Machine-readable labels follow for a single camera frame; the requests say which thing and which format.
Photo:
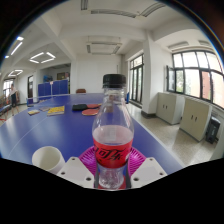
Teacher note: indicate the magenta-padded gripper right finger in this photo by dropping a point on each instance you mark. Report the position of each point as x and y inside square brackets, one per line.
[148, 171]

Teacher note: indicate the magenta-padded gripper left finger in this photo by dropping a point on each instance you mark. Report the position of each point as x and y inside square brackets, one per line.
[75, 171]

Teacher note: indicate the clear red-labelled drink bottle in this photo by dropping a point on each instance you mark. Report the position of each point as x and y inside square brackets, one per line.
[112, 146]

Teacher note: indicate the white mug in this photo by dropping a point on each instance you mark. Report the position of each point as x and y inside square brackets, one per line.
[48, 159]

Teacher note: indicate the red table tennis paddle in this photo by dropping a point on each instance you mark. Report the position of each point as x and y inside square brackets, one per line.
[93, 106]
[90, 112]

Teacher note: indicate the white two-door cabinet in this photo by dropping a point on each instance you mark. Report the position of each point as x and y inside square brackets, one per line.
[195, 118]
[168, 107]

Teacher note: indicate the grey booklet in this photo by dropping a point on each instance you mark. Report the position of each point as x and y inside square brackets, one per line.
[44, 109]

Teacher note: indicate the small yellow booklet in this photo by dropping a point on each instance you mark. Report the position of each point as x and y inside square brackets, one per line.
[33, 112]

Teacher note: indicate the black waste bin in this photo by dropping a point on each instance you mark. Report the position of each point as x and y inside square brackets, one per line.
[212, 130]

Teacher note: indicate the brown armchair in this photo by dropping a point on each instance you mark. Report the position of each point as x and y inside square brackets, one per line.
[80, 90]

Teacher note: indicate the blue partition screens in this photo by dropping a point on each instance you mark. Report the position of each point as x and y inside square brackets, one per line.
[53, 88]

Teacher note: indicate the tall black-framed window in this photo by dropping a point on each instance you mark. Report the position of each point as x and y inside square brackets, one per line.
[136, 80]

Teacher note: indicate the blue red-legged table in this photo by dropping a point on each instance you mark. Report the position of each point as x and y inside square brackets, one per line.
[5, 110]

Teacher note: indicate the person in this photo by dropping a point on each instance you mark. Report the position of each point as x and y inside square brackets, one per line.
[14, 98]

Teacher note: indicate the dark brown door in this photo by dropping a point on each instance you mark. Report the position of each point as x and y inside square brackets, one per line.
[30, 86]

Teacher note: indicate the large black-framed window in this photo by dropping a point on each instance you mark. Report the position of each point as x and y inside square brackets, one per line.
[193, 78]

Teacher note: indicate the ceiling strip lights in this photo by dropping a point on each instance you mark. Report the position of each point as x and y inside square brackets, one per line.
[41, 57]

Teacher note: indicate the ceiling air conditioner unit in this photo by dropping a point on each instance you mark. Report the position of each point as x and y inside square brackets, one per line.
[103, 48]

